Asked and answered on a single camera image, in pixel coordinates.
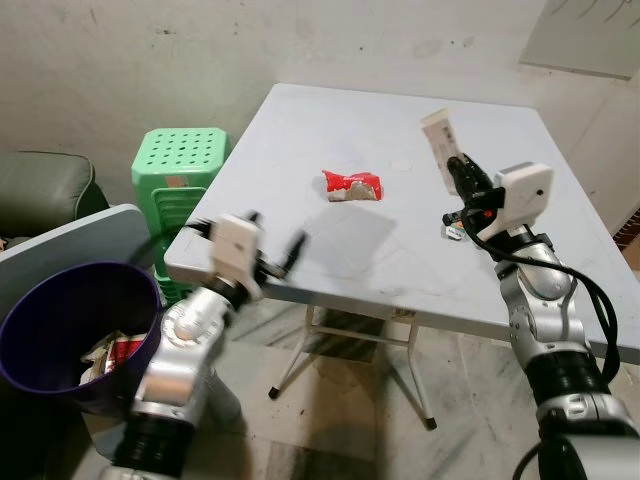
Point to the white paper packet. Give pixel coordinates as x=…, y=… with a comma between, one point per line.
x=438, y=138

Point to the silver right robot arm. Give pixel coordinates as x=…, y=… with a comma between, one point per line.
x=545, y=320

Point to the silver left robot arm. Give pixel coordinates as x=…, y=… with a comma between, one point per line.
x=180, y=360

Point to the red white crumpled trash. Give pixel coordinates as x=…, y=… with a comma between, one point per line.
x=125, y=352

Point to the purple rubbish bin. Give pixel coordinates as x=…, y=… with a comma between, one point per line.
x=40, y=330

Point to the small white wrapper scrap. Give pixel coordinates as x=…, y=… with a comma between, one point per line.
x=453, y=232

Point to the light blue folding table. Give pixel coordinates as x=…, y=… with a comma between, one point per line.
x=370, y=255

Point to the red snack wrapper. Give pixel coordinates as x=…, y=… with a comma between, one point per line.
x=350, y=184

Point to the green plastic stool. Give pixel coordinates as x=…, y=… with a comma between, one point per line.
x=180, y=150

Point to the grey plastic chair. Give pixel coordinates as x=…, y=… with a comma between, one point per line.
x=65, y=250

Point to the dark green sofa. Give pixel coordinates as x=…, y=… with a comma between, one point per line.
x=40, y=190

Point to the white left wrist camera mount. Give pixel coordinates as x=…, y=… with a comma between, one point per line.
x=235, y=250

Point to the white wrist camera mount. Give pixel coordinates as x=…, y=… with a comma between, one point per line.
x=235, y=250
x=520, y=195

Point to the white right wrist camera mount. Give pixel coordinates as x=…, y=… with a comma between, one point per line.
x=520, y=195

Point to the grey wall panel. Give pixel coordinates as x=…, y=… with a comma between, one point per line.
x=585, y=35

